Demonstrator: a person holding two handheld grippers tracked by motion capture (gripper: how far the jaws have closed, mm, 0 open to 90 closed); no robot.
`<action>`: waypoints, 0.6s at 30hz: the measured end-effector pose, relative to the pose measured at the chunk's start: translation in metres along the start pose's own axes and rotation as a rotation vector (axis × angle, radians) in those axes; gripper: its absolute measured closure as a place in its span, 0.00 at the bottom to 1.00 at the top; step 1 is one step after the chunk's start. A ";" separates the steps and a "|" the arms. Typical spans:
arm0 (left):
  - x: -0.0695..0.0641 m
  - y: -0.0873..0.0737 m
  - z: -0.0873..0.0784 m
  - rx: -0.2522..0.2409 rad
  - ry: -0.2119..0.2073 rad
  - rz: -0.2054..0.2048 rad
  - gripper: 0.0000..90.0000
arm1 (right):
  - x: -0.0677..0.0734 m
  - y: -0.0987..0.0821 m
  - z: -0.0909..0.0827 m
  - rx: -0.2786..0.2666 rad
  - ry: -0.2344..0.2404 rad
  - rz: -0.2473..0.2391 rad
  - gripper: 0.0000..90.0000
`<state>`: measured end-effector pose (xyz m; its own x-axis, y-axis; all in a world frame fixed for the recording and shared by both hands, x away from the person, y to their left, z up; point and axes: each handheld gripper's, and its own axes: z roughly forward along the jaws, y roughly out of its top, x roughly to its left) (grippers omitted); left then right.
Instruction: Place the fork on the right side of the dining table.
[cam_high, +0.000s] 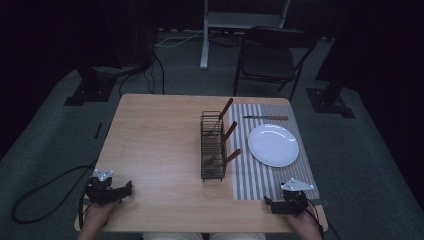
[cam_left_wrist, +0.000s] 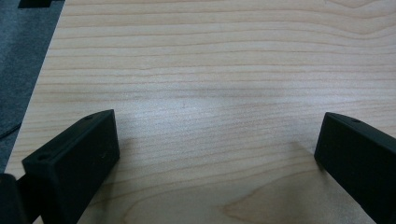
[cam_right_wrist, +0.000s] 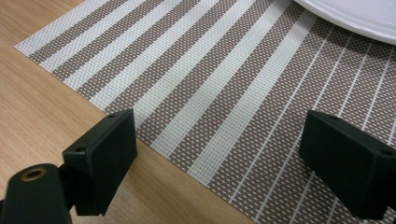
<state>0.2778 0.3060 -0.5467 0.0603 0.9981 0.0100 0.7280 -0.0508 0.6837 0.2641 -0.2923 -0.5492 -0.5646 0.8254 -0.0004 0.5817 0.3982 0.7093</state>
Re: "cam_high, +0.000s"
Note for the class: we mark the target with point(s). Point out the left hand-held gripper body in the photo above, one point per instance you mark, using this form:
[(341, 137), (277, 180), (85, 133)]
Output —
[(100, 191)]

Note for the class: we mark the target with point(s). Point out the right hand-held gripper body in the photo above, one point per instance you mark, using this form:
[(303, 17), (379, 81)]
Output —
[(293, 201)]

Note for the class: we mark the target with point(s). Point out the person's right hand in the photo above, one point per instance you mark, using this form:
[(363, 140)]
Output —
[(305, 225)]

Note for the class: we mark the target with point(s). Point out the grey striped placemat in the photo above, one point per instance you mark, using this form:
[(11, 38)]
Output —
[(245, 180)]

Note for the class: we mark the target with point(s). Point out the white round plate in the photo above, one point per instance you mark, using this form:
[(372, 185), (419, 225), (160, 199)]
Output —
[(273, 145)]

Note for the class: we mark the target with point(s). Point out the small black floor object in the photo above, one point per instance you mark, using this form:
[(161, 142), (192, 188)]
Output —
[(98, 130)]

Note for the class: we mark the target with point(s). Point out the black folding chair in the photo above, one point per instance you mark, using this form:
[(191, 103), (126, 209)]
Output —
[(270, 60)]

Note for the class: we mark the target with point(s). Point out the black stand with base plate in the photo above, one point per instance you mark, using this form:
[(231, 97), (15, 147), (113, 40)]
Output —
[(328, 100), (91, 88)]

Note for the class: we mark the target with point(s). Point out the white metal stand frame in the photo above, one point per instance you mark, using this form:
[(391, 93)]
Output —
[(233, 20)]

